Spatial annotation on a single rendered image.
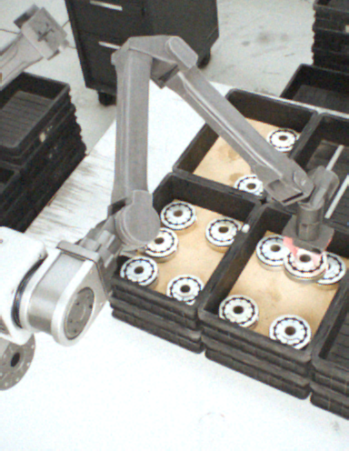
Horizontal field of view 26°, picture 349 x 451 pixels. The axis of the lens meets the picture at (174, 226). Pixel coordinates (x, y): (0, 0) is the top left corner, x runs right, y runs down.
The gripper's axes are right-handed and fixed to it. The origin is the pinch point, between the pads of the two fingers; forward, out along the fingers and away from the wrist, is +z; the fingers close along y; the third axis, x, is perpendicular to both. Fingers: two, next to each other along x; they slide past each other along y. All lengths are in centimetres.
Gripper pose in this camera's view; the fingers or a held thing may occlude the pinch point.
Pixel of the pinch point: (305, 256)
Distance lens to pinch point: 181.3
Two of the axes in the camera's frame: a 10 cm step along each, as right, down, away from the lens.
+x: -5.1, 6.7, -5.3
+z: 0.7, 6.5, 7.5
